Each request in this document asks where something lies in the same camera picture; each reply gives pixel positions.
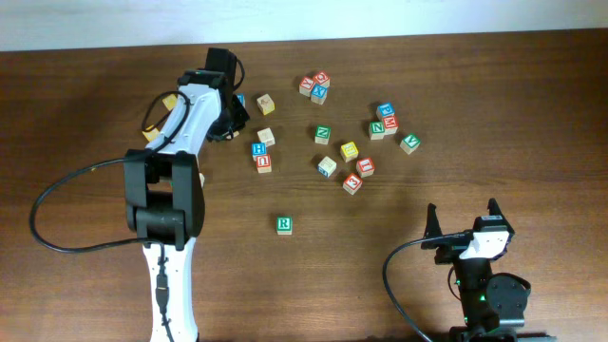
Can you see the green block R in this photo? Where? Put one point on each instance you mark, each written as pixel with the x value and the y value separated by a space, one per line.
pixel 284 226

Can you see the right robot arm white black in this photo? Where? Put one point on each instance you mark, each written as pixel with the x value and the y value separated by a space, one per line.
pixel 493 304

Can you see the yellow block left edge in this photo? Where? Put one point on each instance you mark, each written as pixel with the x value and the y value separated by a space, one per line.
pixel 151 133

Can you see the wooden block yellow side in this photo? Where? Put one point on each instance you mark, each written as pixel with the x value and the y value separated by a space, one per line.
pixel 265 104

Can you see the red block Q top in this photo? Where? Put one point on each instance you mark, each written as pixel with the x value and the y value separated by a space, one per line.
pixel 321 78

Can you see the blue block D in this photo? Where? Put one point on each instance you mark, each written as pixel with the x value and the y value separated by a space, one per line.
pixel 241 98

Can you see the blue block X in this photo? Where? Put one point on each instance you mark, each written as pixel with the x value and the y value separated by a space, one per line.
pixel 319 94

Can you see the wooden block blue side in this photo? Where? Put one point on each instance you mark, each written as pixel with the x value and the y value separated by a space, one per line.
pixel 326 167

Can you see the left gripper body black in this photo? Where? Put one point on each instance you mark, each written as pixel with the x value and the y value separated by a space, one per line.
pixel 233 123

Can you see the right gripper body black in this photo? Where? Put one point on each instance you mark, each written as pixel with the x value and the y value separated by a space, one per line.
pixel 447 250

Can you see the green block V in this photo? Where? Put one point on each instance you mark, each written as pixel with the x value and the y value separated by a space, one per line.
pixel 410 143

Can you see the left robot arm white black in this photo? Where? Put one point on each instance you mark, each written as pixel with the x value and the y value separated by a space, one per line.
pixel 164 192

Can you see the red block Y top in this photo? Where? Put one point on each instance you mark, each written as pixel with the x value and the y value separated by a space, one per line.
pixel 306 86

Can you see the red block 3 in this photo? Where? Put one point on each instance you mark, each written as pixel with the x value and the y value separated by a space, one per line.
pixel 352 183

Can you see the blue block P right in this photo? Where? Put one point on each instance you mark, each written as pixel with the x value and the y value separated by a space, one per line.
pixel 385 110

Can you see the plain wooden block centre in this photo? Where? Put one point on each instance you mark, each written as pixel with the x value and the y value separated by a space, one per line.
pixel 266 136

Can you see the blue block H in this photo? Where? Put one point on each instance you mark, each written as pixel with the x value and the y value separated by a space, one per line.
pixel 258 149

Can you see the red block I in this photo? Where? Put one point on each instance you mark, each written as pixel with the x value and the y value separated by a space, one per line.
pixel 365 167

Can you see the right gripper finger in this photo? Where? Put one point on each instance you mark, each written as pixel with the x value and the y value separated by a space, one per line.
pixel 432 229
pixel 494 211

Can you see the green block n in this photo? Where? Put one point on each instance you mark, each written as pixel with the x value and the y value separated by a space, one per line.
pixel 322 134
pixel 376 131

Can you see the green block N centre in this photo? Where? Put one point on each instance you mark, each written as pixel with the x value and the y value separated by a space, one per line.
pixel 322 134

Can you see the yellow block far left top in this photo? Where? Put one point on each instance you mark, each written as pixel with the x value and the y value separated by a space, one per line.
pixel 170 101

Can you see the yellow block E centre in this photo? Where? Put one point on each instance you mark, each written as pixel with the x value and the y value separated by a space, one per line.
pixel 349 151

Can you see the red block M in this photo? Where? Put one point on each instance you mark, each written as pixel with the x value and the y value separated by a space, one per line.
pixel 390 124

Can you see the green block N right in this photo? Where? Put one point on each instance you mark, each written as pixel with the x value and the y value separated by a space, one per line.
pixel 376 131

